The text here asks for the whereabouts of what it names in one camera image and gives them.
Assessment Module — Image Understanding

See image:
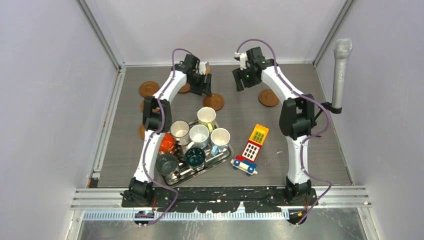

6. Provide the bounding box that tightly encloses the silver grey microphone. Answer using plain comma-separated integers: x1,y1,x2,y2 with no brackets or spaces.
331,38,353,109

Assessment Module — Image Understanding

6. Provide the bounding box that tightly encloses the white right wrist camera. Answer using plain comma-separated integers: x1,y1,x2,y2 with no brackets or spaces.
234,52,249,70

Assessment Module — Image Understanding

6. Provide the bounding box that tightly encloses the white metallic cup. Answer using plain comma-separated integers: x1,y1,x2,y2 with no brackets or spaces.
170,120,190,146

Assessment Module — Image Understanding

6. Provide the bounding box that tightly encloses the black microphone tripod stand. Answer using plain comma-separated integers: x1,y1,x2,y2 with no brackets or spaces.
314,102,342,126

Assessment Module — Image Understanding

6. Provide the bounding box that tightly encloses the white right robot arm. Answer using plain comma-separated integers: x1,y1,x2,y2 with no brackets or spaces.
232,47,315,205

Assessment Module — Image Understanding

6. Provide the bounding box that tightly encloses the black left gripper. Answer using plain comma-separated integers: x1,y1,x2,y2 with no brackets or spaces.
187,72,211,97

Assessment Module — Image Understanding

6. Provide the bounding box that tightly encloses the light blue handled cup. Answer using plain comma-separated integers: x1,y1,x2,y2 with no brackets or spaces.
210,128,231,156

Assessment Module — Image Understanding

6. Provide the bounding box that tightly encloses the silver metal tray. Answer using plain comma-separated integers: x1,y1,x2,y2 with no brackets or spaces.
147,119,235,190

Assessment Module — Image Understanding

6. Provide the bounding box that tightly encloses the yellow green handled cup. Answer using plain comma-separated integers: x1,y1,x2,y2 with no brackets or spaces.
196,106,217,133

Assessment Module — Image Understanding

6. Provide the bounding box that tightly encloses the dark grey cup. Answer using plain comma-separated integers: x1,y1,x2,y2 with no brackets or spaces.
155,153,179,176

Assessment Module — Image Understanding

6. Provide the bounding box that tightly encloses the brown wooden coaster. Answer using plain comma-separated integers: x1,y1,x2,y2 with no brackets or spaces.
203,93,225,111
258,89,280,107
138,124,145,140
140,100,160,113
138,81,160,97
178,83,191,94

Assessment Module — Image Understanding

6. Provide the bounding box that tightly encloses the dark teal cup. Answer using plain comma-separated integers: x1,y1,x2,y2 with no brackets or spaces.
183,147,206,172

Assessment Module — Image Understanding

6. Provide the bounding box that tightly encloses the colourful toy brick truck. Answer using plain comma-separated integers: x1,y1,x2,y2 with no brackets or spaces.
230,124,269,177

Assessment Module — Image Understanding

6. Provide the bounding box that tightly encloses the orange cup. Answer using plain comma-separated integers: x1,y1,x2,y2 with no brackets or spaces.
159,133,176,154

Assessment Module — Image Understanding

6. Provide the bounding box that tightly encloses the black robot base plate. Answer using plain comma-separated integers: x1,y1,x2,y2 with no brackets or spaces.
121,186,318,213

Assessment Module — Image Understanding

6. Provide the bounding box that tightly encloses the grey white cup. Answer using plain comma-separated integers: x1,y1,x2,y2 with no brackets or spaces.
187,124,210,149

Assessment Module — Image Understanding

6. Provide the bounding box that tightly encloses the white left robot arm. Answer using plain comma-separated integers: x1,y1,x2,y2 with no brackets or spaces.
122,53,212,207

